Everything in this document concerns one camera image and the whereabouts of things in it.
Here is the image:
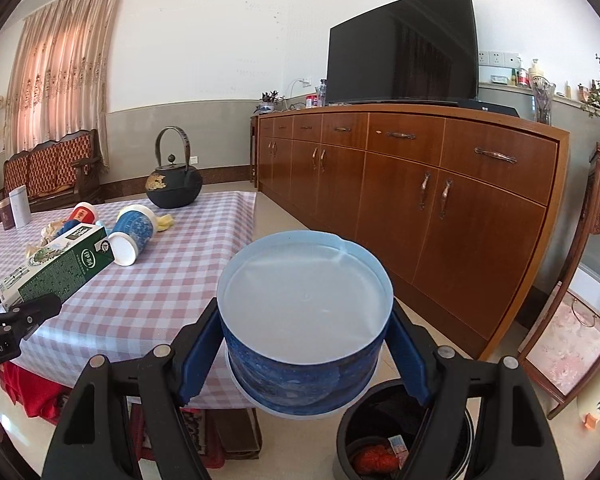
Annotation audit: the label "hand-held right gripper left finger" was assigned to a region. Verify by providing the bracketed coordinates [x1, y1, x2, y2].
[40, 297, 231, 480]

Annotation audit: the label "black television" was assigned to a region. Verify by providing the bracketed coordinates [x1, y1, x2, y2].
[326, 0, 480, 106]

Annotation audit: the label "carved wooden display cabinet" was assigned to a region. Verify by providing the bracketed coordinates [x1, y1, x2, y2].
[517, 142, 600, 421]

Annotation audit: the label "large blue paper bowl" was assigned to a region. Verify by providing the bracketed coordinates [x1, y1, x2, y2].
[216, 230, 396, 417]

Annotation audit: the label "red paper cup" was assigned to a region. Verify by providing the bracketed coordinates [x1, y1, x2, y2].
[62, 201, 98, 233]

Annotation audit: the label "white crumpled tissue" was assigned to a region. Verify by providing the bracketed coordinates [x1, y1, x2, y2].
[40, 220, 76, 242]

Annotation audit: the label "white cable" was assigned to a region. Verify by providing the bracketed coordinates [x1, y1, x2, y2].
[284, 79, 307, 111]

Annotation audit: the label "row of wall sockets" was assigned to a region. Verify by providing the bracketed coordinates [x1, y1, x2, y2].
[477, 51, 521, 66]

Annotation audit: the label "black trash bin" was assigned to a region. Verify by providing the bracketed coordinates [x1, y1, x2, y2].
[332, 380, 476, 480]

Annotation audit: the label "pink checked tablecloth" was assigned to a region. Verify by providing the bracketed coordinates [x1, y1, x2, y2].
[0, 190, 258, 411]

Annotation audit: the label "patterned rug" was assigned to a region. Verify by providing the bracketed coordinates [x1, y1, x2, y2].
[130, 405, 263, 466]

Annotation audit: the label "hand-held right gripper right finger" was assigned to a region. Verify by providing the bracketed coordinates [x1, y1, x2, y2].
[387, 305, 566, 480]

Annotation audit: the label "black cast iron teapot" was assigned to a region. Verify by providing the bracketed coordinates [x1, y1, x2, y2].
[146, 126, 203, 210]

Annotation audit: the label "black set-top box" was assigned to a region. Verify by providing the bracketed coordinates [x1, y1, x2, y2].
[457, 98, 521, 118]

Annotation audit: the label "blue paper cup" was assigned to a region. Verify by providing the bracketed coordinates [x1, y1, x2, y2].
[107, 205, 160, 266]

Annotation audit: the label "red crumpled packet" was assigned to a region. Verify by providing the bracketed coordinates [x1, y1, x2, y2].
[352, 439, 401, 476]

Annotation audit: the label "green and white milk carton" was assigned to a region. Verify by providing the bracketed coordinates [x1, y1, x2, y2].
[0, 223, 116, 311]

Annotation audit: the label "wooden sofa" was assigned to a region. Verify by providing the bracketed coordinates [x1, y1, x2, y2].
[2, 129, 106, 211]

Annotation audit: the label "red cloth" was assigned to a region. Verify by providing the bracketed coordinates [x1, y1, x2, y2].
[2, 362, 81, 421]

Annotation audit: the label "tall glass vase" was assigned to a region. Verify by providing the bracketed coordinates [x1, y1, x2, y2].
[530, 79, 557, 126]

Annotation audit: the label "white tea tin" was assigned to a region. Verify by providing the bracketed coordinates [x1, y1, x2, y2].
[8, 185, 32, 228]

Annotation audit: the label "wooden sideboard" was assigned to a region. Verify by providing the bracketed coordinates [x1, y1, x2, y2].
[254, 101, 571, 361]

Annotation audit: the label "small potted plant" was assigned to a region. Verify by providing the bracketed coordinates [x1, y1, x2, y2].
[254, 91, 283, 115]

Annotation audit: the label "pink embroidered curtain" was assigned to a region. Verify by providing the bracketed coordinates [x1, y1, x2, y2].
[5, 0, 128, 161]

